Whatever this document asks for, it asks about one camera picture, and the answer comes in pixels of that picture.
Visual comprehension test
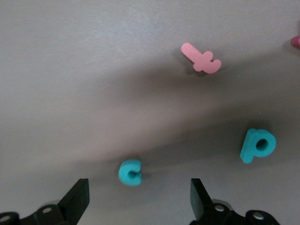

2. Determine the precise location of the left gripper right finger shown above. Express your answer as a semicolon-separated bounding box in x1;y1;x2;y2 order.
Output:
189;178;279;225

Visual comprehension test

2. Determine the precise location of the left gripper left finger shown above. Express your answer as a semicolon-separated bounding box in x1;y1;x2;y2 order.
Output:
0;178;90;225

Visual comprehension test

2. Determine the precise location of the teal foam letter c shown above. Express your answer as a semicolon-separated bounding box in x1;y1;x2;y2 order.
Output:
118;158;143;187

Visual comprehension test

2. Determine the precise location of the teal foam letter p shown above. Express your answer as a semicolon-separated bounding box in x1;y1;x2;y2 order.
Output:
240;128;277;164

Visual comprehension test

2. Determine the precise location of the dark red foam letter k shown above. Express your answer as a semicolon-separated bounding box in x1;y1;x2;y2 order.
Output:
290;35;300;49

